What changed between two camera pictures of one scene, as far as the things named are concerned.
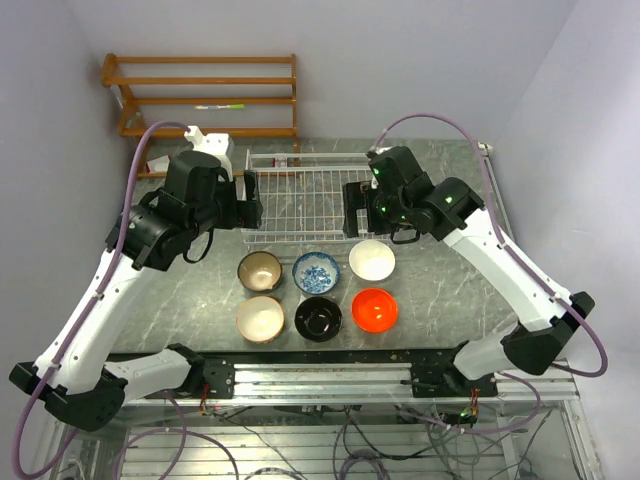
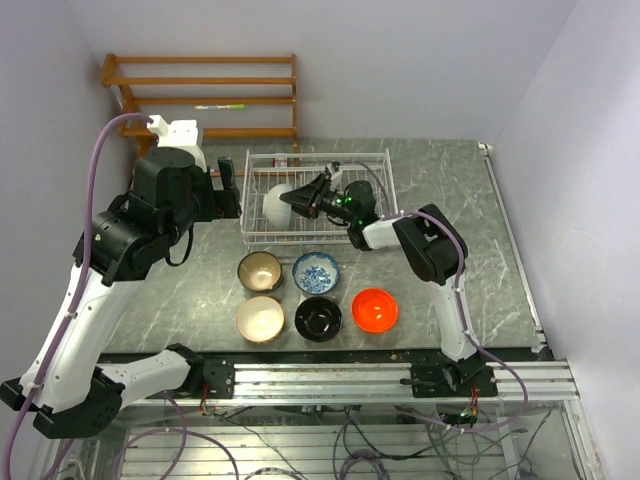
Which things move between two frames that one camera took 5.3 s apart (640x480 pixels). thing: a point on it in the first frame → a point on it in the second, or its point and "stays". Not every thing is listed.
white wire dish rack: (302, 196) stays
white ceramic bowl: (372, 260) → (277, 211)
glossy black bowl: (318, 319) stays
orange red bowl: (374, 310) stays
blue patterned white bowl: (316, 273) stays
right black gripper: (355, 197) → (308, 199)
